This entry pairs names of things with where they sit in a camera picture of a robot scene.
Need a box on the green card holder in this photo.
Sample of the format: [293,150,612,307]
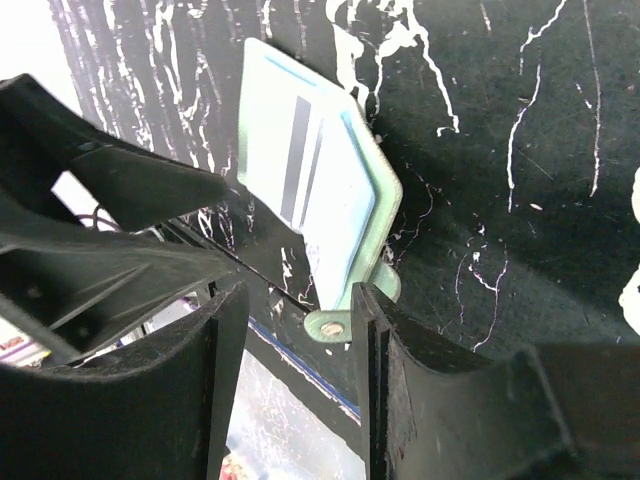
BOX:
[237,38,403,343]

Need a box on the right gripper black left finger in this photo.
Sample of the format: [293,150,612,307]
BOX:
[1,283,249,479]

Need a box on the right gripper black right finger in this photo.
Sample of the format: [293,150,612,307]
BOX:
[351,283,639,479]

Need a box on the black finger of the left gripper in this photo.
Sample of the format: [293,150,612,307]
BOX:
[1,194,234,360]
[1,74,230,232]

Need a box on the white striped card in holder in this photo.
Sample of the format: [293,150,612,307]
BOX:
[238,53,375,310]

